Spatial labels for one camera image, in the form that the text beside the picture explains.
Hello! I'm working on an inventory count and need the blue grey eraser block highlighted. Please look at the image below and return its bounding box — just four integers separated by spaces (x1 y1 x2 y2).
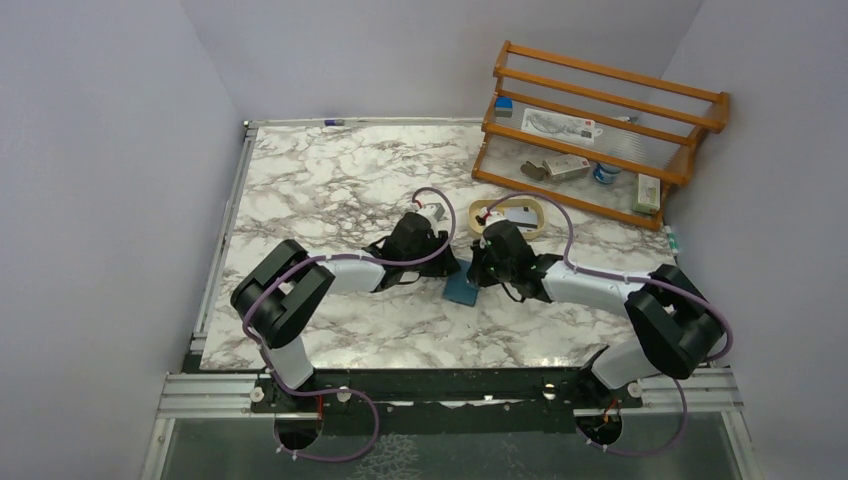
494 96 514 118

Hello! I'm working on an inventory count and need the white printed flat package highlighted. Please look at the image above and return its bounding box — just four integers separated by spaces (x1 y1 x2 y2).
521 108 603 146

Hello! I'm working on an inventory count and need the orange wooden shelf rack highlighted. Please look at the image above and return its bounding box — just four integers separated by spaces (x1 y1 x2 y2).
471 41 730 230

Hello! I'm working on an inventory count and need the cream oval tray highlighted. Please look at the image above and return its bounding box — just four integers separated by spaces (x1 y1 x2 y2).
468 197 547 240

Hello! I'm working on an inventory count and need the green white small box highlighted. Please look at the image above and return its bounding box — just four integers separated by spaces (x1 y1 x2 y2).
632 174 662 215

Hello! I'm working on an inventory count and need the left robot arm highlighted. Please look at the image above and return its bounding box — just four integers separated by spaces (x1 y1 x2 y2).
230 203 460 411

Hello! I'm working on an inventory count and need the grey stapler box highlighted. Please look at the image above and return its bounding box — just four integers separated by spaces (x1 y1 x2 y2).
542 154 590 182

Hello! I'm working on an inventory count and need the grey card upper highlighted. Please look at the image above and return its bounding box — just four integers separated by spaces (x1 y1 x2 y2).
504 207 539 230

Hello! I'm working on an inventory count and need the aluminium frame rail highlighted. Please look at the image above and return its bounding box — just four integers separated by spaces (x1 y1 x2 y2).
143 118 763 479

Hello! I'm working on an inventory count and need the olive tape dispenser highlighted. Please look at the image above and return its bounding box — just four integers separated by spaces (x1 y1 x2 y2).
520 161 548 182

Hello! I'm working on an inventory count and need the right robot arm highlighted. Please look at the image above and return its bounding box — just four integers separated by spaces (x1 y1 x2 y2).
467 220 731 407

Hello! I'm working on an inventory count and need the green white tube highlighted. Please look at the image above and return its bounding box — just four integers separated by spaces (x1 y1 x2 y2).
663 225 679 256

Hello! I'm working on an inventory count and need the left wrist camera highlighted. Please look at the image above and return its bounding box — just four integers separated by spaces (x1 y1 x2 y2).
418 203 446 224

